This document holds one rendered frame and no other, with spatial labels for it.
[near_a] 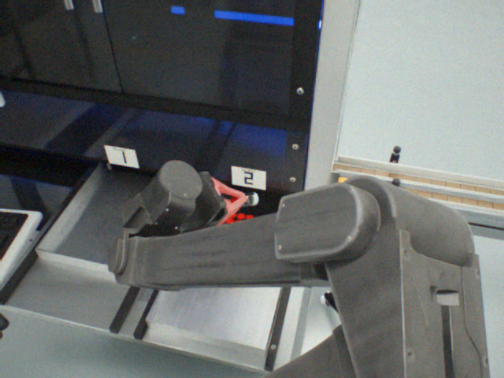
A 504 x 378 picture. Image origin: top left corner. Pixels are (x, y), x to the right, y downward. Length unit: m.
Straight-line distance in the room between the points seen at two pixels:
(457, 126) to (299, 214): 3.03
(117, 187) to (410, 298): 1.16
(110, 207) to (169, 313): 0.38
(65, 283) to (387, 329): 0.99
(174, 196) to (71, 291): 0.64
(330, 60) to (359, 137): 2.10
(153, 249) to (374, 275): 0.32
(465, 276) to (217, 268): 0.20
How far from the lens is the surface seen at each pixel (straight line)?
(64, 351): 2.11
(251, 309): 1.03
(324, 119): 0.95
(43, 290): 1.17
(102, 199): 1.31
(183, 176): 0.56
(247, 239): 0.36
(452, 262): 0.28
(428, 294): 0.25
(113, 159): 1.23
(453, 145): 3.09
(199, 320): 1.02
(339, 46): 0.87
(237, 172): 1.09
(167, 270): 0.48
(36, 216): 1.45
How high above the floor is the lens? 1.77
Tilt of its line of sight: 45 degrees down
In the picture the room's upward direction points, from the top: straight up
